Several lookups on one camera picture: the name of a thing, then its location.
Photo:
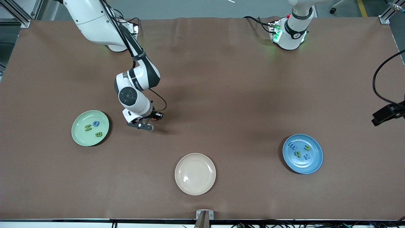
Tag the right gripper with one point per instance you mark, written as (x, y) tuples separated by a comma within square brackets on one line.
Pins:
[(154, 114)]

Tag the green foam letter B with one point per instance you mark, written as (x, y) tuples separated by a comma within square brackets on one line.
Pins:
[(298, 154), (98, 134)]

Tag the blue foam letter G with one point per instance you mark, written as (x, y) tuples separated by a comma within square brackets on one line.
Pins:
[(94, 123)]

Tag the blue foam letter x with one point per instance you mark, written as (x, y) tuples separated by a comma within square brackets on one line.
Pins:
[(307, 156)]

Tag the blue foam letter m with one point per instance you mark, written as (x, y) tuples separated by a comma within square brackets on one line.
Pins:
[(292, 146)]

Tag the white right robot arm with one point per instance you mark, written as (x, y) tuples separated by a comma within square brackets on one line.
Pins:
[(95, 22)]

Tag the light green plate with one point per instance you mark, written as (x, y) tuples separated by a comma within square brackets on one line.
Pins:
[(82, 136)]

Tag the beige plate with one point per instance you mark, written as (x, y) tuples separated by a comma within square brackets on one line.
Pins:
[(195, 174)]

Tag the brown table cover sheet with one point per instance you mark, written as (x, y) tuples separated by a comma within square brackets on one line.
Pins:
[(221, 79)]

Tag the blue plate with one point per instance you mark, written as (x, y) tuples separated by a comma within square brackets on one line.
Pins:
[(302, 164)]

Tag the black chair caster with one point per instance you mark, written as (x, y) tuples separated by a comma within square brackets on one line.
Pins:
[(332, 11)]

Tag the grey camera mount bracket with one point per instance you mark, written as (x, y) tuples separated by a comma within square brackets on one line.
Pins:
[(204, 218)]

